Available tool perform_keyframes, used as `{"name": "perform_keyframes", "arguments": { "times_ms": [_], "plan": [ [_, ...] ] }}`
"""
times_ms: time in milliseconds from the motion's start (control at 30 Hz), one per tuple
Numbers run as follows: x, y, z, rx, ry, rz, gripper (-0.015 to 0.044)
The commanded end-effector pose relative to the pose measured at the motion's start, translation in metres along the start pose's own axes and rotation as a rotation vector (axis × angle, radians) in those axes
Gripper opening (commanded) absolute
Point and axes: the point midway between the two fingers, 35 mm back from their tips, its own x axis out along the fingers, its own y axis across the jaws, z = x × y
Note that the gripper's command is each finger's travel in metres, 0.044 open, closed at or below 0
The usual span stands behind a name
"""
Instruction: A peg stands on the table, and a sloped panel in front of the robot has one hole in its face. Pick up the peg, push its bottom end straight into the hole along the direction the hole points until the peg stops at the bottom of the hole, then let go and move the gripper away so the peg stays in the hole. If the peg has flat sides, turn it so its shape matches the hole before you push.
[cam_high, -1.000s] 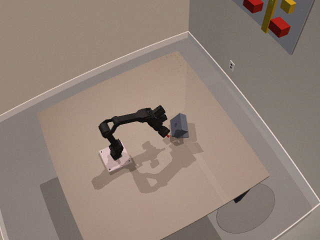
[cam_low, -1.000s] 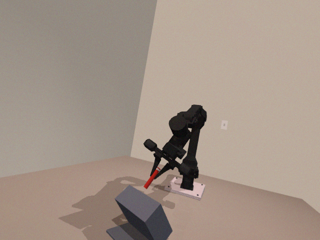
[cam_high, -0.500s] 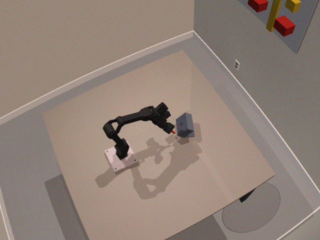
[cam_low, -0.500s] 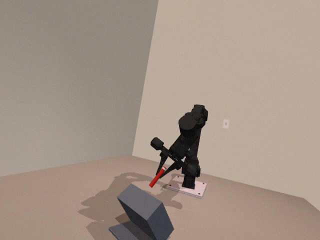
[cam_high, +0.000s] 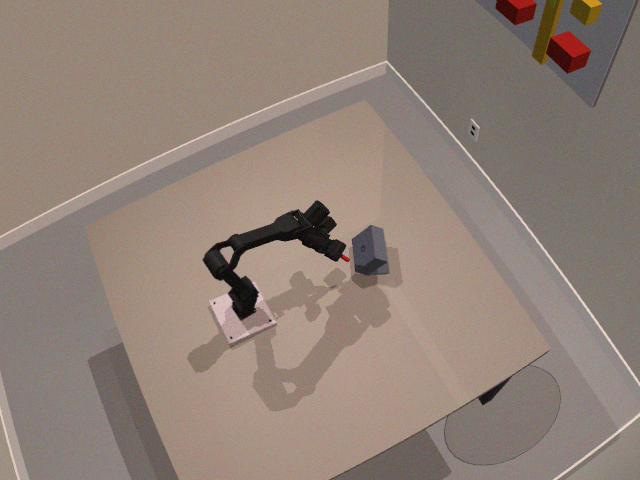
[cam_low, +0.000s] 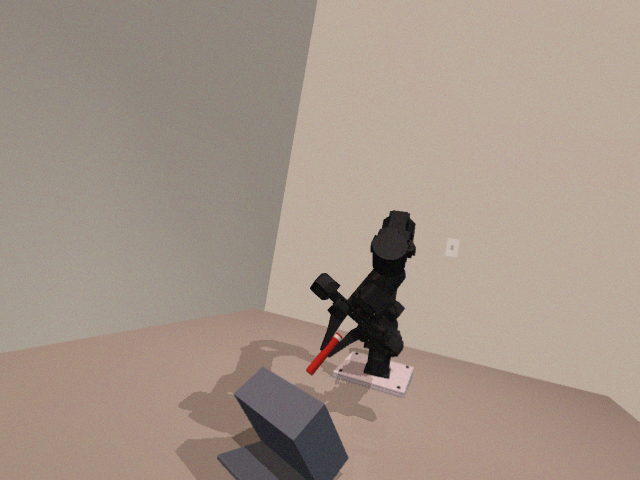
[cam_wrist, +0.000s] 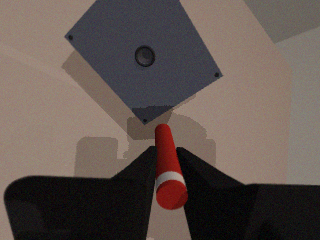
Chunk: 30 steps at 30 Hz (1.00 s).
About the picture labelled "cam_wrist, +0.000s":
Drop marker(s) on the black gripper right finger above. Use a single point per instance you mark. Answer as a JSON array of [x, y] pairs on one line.
[[221, 208]]

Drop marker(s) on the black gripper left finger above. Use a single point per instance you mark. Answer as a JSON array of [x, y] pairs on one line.
[[120, 205]]

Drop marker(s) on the red cylindrical peg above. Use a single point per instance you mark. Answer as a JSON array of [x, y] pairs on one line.
[[171, 191]]

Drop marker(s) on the dark grey panel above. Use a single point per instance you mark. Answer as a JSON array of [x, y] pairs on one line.
[[147, 51]]

